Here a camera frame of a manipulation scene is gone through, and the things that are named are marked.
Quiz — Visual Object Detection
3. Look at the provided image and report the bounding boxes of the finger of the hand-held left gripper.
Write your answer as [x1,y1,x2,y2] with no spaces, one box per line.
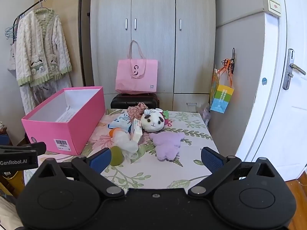
[0,142,46,157]

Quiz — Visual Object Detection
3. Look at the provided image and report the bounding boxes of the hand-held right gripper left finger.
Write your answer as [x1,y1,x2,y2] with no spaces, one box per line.
[31,148,125,196]

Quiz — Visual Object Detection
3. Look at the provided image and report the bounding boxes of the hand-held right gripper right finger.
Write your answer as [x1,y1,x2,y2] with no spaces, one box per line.
[188,147,283,196]

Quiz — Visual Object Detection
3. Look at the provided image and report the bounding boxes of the pink cardboard box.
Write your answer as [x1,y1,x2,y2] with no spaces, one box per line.
[21,86,106,156]

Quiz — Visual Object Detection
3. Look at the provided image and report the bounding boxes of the white guinea pig plush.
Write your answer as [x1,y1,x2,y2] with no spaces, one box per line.
[140,109,166,133]

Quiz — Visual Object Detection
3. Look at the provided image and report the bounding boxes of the green round item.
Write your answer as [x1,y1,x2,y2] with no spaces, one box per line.
[110,146,125,166]

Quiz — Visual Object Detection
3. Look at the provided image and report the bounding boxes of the clear plastic bag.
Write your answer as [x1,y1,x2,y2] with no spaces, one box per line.
[111,131,140,160]

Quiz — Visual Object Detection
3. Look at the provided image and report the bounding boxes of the orange round item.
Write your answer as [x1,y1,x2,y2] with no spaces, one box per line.
[109,128,123,139]

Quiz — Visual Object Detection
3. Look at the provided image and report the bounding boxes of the white carton box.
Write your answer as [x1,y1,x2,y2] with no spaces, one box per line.
[130,118,144,143]

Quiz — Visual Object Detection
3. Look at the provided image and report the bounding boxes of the floral tablecloth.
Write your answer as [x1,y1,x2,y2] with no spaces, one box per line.
[24,109,220,190]

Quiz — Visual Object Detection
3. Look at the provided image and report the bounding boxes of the purple plastic bag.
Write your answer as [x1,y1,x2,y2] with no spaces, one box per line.
[199,103,212,125]

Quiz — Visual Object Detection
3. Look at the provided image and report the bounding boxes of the purple plush toy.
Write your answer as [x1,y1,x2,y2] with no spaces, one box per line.
[149,132,186,161]

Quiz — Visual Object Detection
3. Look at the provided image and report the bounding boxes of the white paper slip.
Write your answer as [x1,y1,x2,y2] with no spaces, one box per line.
[56,105,78,123]

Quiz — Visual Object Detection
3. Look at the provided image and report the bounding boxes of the cream fluffy pants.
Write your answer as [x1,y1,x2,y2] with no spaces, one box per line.
[19,77,72,116]

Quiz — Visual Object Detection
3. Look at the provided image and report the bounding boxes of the pink floral cloth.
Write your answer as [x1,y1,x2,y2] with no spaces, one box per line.
[127,102,149,121]

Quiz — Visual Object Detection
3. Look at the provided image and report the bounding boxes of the red strawberry plush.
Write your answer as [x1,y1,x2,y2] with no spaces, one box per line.
[163,110,173,127]

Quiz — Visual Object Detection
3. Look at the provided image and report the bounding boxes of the colourful gift bag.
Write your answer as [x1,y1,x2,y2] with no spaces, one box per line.
[210,65,235,113]

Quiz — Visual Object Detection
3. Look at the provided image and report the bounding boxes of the black suitcase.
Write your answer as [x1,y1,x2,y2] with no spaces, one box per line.
[110,92,160,111]

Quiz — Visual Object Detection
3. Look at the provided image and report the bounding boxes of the white door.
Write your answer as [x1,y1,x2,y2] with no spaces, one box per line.
[235,0,307,181]

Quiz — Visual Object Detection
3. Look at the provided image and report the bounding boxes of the pink tote bag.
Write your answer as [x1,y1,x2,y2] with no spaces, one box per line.
[115,40,158,94]

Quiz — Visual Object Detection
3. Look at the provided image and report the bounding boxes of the white cloth bag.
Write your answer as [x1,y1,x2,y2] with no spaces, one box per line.
[7,42,18,72]

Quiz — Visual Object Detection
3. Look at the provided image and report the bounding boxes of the cream fluffy cardigan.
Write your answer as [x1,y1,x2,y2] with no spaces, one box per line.
[15,8,72,87]

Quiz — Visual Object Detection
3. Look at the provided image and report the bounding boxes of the light wood wardrobe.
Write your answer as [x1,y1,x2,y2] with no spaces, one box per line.
[90,0,216,113]

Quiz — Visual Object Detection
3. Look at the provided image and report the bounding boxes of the black clothes rack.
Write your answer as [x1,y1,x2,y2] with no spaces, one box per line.
[13,0,87,88]

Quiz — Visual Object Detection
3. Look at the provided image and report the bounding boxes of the light wooden board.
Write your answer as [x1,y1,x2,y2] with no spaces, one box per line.
[35,0,85,87]

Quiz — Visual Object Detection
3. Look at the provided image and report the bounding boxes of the silver door handle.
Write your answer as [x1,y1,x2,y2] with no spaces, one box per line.
[282,48,306,90]

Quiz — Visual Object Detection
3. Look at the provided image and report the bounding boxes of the beige wall box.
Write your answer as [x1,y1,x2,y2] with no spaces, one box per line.
[262,0,282,18]

